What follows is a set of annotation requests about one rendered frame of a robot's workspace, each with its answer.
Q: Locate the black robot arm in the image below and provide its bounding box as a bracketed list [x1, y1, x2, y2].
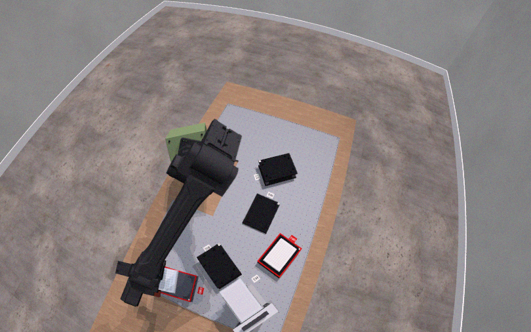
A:
[115, 119, 242, 307]

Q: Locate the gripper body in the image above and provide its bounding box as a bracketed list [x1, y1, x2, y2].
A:
[144, 260, 166, 296]

